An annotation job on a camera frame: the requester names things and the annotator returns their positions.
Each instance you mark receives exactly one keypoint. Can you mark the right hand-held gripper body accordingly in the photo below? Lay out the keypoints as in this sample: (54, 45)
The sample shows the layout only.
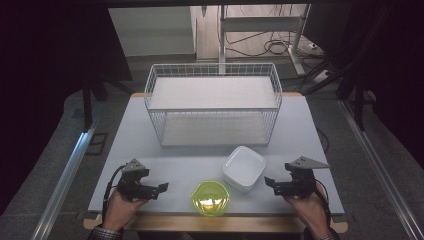
(301, 181)

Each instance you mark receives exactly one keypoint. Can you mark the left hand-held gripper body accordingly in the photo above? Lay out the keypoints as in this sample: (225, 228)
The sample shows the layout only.
(133, 185)

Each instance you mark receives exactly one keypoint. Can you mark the white square container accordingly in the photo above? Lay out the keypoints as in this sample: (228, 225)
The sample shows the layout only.
(244, 168)

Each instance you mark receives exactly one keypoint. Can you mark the green transparent bowl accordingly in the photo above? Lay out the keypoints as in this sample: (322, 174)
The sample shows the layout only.
(210, 199)

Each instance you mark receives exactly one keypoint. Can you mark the person's left hand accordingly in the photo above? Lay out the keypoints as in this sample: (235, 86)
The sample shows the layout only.
(121, 210)

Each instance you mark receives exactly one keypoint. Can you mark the person's right hand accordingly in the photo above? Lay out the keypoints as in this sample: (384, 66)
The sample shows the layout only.
(308, 210)

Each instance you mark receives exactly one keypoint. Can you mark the black metal stand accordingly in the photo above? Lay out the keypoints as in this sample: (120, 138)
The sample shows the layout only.
(87, 103)
(358, 100)

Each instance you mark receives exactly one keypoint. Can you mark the white power strip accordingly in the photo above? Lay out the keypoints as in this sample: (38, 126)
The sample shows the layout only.
(321, 76)

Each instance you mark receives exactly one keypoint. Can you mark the dark curtain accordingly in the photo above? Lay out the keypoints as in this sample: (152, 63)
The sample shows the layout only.
(400, 73)
(43, 66)

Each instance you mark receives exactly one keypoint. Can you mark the aluminium rail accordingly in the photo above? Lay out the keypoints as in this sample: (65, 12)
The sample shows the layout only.
(376, 160)
(63, 181)

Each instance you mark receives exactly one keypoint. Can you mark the white metal desk frame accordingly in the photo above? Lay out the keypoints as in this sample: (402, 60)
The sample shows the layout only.
(260, 24)

